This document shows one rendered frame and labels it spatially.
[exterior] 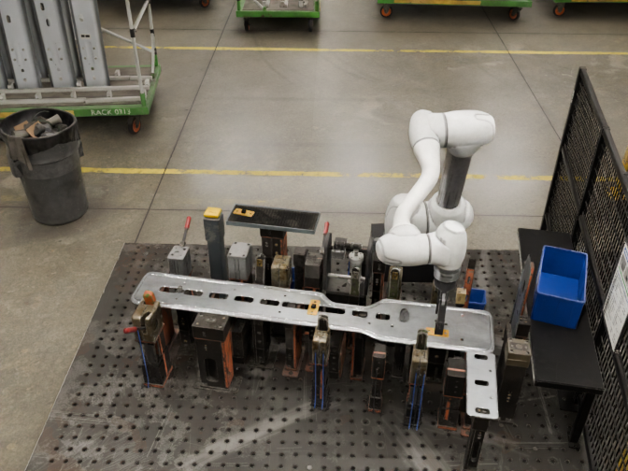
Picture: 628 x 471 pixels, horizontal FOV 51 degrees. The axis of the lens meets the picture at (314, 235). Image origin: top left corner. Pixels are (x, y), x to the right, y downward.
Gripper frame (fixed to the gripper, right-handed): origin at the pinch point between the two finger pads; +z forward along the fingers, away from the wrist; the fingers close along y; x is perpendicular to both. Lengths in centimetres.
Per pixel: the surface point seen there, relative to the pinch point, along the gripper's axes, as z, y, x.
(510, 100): 112, -445, 65
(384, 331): 6.1, 3.3, -19.0
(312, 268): 0, -20, -50
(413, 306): 6.4, -12.5, -9.5
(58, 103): 80, -299, -326
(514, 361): 3.7, 12.1, 26.1
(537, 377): 3.1, 18.5, 33.2
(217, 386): 34, 17, -81
